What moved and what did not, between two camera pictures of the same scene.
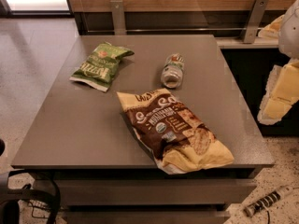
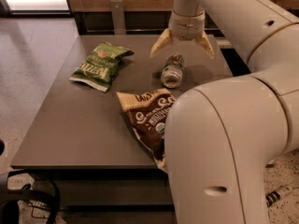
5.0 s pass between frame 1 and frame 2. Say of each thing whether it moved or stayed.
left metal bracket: stayed
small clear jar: stayed
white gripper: moved
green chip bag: stayed
